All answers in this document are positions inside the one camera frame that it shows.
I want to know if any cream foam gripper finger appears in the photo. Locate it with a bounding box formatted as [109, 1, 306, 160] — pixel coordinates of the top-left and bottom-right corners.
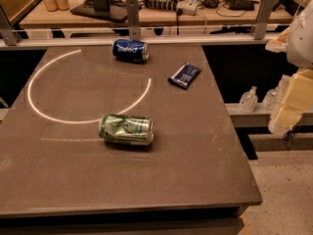
[268, 69, 313, 134]

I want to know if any green soda can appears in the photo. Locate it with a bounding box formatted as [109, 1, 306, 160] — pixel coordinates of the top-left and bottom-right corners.
[99, 114, 154, 146]

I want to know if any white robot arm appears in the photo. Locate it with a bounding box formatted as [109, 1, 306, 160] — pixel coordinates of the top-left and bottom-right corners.
[265, 11, 313, 134]

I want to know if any blue Pepsi can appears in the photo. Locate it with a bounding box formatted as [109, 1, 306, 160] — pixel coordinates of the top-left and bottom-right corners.
[112, 39, 149, 63]

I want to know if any clear plastic bottle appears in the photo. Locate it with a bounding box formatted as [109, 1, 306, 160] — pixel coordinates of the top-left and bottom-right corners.
[262, 88, 278, 110]

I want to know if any grey side shelf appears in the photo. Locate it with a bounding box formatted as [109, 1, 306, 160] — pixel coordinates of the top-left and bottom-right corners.
[226, 103, 313, 127]

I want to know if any clear sanitizer pump bottle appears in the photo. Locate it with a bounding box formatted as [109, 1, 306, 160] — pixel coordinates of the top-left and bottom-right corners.
[239, 86, 258, 114]

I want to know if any dark blue snack packet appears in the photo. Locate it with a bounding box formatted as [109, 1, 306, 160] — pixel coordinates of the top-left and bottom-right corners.
[167, 63, 201, 90]

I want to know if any black device on desk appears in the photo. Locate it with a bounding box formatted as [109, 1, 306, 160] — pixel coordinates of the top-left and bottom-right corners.
[228, 0, 254, 11]

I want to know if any white power adapter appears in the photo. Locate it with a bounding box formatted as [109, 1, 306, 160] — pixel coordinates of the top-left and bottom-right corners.
[177, 1, 198, 16]

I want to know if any black power strip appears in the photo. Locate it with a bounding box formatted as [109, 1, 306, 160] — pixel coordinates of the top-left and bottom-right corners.
[144, 0, 177, 12]

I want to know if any wooden back desk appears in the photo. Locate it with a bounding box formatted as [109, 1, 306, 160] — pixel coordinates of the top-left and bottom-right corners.
[19, 0, 294, 29]

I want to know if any black monitor stand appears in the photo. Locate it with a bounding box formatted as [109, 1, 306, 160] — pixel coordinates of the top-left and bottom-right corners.
[70, 0, 127, 23]

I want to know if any metal guard rail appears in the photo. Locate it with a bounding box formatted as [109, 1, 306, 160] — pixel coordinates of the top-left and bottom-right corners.
[0, 0, 288, 51]

